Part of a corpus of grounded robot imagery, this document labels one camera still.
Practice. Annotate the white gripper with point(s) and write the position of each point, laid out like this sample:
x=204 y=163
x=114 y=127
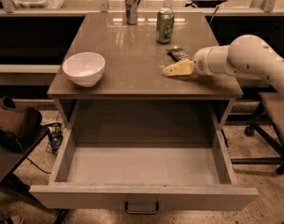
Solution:
x=200 y=63

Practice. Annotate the black rxbar chocolate wrapper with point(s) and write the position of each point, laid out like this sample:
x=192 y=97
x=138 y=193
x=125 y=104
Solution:
x=178 y=54

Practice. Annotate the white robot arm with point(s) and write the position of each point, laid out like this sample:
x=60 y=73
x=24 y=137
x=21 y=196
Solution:
x=247 y=55

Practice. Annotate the grey cabinet with glossy top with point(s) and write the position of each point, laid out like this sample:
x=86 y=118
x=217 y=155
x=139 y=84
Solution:
x=134 y=104

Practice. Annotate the open top drawer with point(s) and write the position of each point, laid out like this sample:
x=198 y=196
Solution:
x=181 y=178

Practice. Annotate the green soda can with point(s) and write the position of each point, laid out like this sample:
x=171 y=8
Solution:
x=165 y=23

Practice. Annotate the silver energy drink can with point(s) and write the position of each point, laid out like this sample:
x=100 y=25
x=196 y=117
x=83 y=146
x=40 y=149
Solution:
x=131 y=11

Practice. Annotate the white ceramic bowl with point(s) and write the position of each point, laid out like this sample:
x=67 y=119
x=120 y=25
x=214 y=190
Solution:
x=84 y=69

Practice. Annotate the blue snack bag on floor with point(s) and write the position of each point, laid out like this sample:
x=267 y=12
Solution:
x=55 y=135

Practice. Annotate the brown bag on chair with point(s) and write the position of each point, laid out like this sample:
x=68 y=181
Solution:
x=17 y=125

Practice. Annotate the black side table left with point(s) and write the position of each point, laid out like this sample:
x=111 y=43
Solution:
x=10 y=160

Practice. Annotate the black drawer handle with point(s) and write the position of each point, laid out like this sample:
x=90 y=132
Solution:
x=141 y=209

